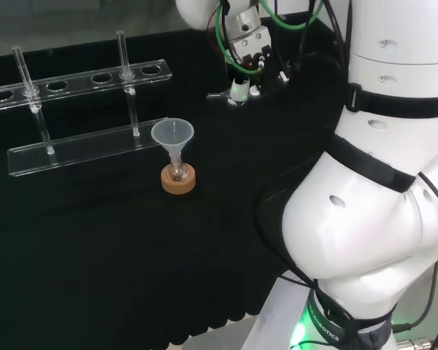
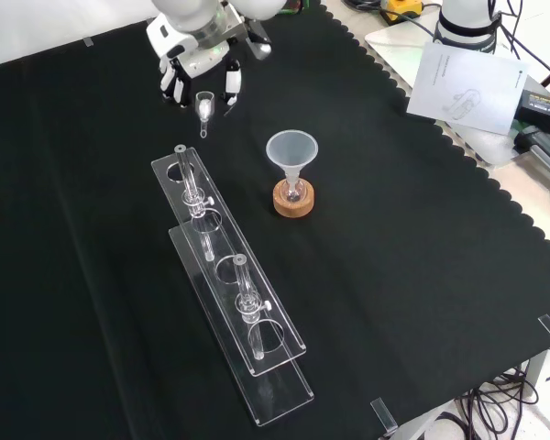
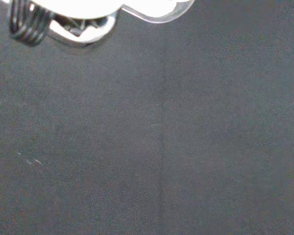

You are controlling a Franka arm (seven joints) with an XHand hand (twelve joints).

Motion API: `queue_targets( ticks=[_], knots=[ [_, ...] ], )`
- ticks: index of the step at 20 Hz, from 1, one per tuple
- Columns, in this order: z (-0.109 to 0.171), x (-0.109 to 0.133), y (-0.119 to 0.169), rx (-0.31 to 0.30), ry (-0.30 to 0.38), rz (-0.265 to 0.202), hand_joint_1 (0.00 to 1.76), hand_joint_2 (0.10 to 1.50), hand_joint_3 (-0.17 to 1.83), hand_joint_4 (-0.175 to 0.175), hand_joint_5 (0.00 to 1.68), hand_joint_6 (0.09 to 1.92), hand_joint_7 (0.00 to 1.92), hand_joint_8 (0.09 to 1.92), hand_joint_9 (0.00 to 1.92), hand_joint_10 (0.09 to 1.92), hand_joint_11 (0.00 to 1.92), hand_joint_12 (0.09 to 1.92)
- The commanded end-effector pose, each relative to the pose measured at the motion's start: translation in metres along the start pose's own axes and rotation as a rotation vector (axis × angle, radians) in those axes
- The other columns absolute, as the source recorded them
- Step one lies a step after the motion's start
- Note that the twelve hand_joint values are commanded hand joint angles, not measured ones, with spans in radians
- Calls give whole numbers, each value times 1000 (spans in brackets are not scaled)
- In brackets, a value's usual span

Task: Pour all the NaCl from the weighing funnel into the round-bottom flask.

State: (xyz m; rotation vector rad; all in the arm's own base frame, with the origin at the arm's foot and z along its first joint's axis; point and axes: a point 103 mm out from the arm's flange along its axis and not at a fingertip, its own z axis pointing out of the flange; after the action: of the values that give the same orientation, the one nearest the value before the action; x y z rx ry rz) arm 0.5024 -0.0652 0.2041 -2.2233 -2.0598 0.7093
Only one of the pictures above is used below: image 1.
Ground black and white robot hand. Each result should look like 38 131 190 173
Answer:
226 27 291 107

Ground translucent plastic funnel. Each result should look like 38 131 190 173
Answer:
150 117 195 166

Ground small glass round-bottom flask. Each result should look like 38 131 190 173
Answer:
169 152 189 183

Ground clear acrylic funnel stand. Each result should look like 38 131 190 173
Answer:
0 30 174 178

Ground black bench cloth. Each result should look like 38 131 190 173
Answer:
0 10 351 346

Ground silver metal connector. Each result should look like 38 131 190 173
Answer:
396 337 434 350

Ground green cable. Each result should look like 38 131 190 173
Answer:
214 0 317 76

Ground brown cork ring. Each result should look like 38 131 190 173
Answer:
161 163 198 195

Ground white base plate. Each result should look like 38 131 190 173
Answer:
240 275 315 350

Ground black cable with plug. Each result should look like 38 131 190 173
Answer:
391 254 438 332

